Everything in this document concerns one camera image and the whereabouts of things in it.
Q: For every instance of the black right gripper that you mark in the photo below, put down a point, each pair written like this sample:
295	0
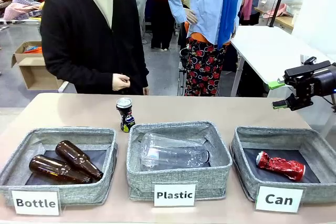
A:
324	82

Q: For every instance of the crushed red can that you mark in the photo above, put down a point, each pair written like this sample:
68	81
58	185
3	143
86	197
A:
282	166

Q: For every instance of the clear plastic bottle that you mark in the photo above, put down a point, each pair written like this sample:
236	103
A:
168	150

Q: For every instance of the brown glass bottle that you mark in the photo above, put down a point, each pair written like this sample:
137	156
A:
52	169
76	157

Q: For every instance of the person's right forearm black sleeve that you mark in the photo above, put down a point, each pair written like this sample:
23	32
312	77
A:
94	81

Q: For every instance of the person's left forearm black sleeve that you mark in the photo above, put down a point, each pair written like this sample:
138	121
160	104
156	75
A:
140	74

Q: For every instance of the grey fabric basket can label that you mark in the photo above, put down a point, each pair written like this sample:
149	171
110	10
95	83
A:
323	187

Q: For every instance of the white Can sign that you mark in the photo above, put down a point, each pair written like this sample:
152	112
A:
278	199

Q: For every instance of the grey fabric basket plastic label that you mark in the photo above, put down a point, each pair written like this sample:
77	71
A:
178	182

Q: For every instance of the crushed black blue soda can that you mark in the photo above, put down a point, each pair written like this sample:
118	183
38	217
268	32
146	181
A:
126	115

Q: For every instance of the grey fabric basket bottle label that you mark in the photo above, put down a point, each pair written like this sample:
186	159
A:
78	192

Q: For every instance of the person's left hand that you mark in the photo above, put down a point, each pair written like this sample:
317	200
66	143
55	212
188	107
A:
146	91

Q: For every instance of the person's right hand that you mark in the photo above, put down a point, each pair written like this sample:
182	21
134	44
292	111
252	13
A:
120	82

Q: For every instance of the white folding table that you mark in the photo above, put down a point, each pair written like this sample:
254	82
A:
265	48

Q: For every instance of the wooden desk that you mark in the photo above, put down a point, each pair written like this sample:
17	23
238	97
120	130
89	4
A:
283	21

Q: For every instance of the pink cloth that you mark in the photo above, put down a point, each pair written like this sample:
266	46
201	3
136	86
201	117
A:
277	11

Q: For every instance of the black red floral skirt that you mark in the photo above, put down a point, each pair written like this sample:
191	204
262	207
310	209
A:
203	64

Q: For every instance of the blue scarf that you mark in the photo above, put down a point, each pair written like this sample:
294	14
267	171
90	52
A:
229	6

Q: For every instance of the mannequin in light blue shirt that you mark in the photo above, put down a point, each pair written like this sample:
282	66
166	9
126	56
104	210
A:
202	3

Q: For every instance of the person in dark clothes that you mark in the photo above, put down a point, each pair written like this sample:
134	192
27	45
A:
161	11

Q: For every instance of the white Plastic sign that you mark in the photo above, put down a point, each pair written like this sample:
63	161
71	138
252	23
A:
174	195

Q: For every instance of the person in black cardigan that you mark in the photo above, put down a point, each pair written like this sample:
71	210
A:
86	37

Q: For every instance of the cardboard box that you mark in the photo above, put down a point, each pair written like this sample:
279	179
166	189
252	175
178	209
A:
34	74

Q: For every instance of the white Bottle sign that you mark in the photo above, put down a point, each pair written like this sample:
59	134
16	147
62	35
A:
35	202

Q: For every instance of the pile of colourful clothes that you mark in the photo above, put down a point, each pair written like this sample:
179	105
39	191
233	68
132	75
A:
21	3

